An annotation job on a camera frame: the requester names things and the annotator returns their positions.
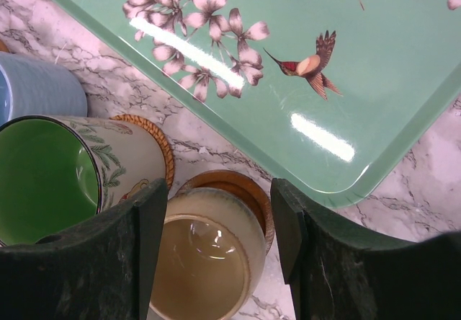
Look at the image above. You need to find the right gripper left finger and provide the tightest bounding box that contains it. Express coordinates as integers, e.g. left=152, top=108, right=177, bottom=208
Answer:
left=1, top=179, right=168, bottom=319

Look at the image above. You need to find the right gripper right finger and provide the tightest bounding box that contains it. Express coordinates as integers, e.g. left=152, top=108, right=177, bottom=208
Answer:
left=271, top=179, right=460, bottom=319

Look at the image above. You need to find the tan beige mug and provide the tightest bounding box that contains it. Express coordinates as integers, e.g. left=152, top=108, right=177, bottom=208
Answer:
left=150, top=187, right=266, bottom=319

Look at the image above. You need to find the green mug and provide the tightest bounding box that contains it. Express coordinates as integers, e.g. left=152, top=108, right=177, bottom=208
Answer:
left=1, top=115, right=166, bottom=246

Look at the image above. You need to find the woven rattan coaster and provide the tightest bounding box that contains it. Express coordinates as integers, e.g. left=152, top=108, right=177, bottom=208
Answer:
left=110, top=114, right=175, bottom=190

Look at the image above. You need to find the brown wooden coaster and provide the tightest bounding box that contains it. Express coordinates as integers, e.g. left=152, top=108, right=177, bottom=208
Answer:
left=176, top=169, right=274, bottom=254

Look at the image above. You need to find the green floral tray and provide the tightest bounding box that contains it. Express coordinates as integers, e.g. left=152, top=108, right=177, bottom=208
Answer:
left=53, top=0, right=460, bottom=208

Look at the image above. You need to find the blue mug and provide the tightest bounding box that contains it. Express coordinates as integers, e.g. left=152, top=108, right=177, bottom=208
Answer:
left=1, top=52, right=88, bottom=124

